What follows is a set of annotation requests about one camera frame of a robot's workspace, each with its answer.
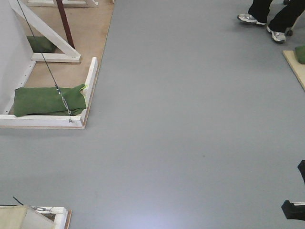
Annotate plywood board right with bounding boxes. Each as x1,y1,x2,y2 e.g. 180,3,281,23
283,51,305,90

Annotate person's grey sneaker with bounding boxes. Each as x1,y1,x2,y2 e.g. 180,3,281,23
266,26,286,44
237,13,266,26

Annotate black caster wheel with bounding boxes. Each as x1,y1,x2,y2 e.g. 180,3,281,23
286,30,294,37

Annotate green sandbag front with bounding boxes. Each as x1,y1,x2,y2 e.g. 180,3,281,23
13,84,86,117

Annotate white diagonal brace frame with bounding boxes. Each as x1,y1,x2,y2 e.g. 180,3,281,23
9,0,81,63

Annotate green sandbag right edge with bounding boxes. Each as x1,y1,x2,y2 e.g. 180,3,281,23
295,45,305,64

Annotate person's right grey sneaker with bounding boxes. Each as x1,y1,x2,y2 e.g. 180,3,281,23
237,13,266,26

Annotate person's black trouser legs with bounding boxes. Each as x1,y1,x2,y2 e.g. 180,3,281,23
248,0,305,32

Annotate black tension cable with turnbuckle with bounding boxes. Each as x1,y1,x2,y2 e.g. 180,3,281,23
17,0,73,123

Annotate black robot part upper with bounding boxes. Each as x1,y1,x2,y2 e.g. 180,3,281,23
297,160,305,183

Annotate plywood base platform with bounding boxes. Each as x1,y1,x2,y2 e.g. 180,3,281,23
4,0,116,131

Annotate brown wooden door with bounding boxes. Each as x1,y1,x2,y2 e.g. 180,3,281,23
56,0,75,48

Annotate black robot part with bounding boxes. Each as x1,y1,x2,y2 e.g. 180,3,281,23
281,200,305,221
297,160,305,183

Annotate person's left grey sneaker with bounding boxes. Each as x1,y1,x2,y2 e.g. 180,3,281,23
266,26,286,44

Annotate white wall panel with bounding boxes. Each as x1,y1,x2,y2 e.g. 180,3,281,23
0,0,32,112

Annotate black robot part lower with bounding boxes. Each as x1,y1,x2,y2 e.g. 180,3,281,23
281,200,305,221

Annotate white frame bottom left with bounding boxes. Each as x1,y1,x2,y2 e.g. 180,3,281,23
0,205,72,229

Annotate green sandbag behind brace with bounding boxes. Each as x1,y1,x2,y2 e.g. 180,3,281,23
27,36,56,53

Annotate white front base beam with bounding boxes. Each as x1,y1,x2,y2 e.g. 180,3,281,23
0,114,86,129

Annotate white edge rail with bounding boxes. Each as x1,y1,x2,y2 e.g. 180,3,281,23
83,57,99,113

